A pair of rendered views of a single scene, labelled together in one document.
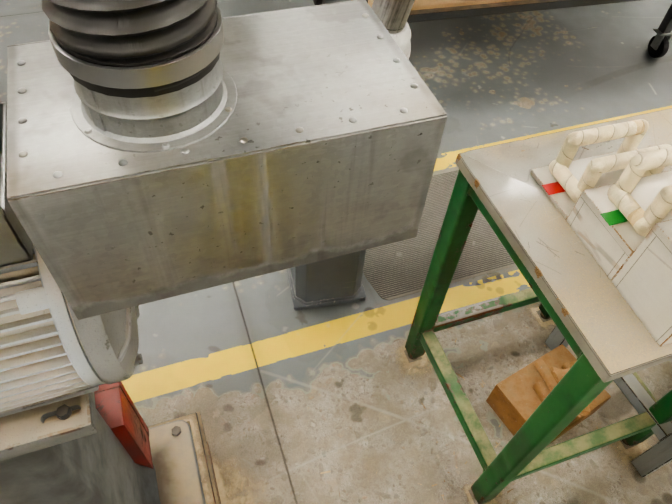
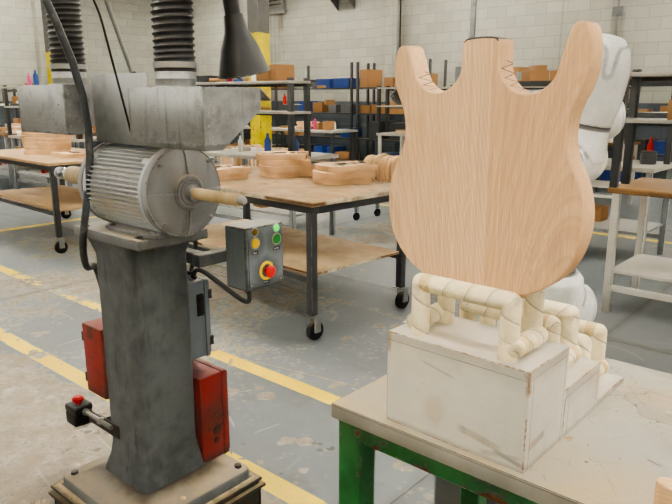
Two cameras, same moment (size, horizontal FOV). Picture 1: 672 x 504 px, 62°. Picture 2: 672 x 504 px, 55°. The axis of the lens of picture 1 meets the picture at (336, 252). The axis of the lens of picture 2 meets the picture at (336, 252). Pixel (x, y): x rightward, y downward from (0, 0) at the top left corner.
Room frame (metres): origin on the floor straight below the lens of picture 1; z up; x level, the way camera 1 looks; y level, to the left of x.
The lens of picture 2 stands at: (-0.04, -1.52, 1.51)
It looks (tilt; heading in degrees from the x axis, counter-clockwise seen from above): 14 degrees down; 64
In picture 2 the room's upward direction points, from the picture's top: straight up
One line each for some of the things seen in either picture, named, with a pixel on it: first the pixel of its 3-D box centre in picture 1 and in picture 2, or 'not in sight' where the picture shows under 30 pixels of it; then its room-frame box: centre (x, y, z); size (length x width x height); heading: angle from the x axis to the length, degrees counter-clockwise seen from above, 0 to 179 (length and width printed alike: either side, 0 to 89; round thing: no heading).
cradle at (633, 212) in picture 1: (629, 208); not in sight; (0.74, -0.54, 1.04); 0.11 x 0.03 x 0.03; 23
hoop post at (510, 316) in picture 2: not in sight; (509, 330); (0.62, -0.78, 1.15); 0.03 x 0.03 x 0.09
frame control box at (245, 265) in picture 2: not in sight; (235, 260); (0.56, 0.44, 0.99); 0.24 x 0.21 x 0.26; 113
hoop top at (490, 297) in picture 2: not in sight; (464, 291); (0.59, -0.70, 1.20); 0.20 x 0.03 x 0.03; 112
